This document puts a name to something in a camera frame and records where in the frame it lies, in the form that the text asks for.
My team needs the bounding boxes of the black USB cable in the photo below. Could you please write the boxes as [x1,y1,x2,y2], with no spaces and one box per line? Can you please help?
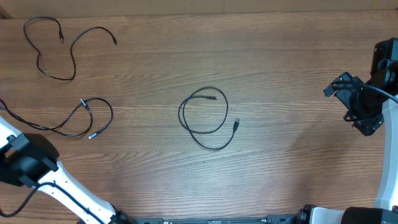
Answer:
[177,86,241,151]

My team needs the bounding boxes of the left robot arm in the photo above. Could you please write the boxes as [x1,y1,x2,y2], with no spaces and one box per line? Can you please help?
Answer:
[1,118,134,224]

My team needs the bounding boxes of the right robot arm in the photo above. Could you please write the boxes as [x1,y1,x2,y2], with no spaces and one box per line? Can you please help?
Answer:
[276,38,397,224]

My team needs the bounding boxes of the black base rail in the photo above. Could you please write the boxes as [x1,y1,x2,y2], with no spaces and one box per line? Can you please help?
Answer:
[110,204,315,224]

